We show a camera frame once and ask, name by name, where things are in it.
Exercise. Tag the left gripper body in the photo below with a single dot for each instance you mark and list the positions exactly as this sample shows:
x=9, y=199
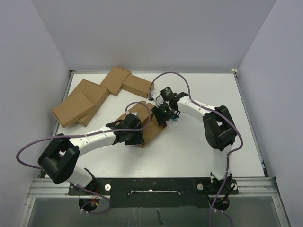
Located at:
x=134, y=137

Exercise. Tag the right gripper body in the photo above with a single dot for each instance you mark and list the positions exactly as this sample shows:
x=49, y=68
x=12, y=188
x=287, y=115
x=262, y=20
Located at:
x=163, y=112

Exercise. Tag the cardboard box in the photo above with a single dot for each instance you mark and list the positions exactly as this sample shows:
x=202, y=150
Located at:
x=137, y=86
x=138, y=115
x=72, y=109
x=96, y=93
x=114, y=79

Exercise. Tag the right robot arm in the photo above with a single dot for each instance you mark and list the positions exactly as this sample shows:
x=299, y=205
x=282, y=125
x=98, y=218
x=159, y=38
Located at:
x=217, y=121

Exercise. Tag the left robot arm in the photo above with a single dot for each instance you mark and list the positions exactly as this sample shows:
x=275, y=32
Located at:
x=59, y=159

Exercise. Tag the folded cardboard box front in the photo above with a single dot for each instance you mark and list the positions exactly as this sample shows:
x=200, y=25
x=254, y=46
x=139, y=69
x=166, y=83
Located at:
x=72, y=109

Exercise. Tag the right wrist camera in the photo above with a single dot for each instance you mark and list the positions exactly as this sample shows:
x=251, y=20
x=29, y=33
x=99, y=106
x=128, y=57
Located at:
x=156, y=98

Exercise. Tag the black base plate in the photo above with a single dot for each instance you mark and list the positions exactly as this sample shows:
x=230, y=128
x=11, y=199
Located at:
x=98, y=195

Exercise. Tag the aluminium table frame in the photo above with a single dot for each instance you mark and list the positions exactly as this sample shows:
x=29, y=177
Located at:
x=180, y=150

